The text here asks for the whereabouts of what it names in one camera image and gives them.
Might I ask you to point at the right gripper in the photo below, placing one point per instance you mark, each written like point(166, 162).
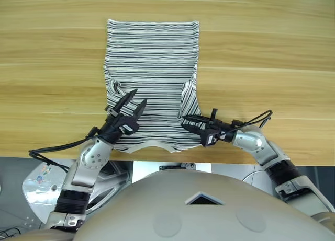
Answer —
point(222, 127)

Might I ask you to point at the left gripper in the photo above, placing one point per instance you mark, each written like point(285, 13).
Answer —
point(110, 130)

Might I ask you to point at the striped T-shirt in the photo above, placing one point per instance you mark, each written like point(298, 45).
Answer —
point(151, 68)

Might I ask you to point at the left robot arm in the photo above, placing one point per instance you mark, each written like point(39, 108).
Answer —
point(86, 162)

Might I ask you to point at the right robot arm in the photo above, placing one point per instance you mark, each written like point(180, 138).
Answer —
point(274, 157)

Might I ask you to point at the robot body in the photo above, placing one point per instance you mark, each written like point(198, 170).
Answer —
point(167, 207)

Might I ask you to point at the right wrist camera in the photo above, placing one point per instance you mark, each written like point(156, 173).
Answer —
point(210, 137)

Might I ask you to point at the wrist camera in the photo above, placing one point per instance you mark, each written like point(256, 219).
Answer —
point(210, 137)
point(128, 126)

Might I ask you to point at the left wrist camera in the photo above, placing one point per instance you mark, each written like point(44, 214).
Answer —
point(128, 126)

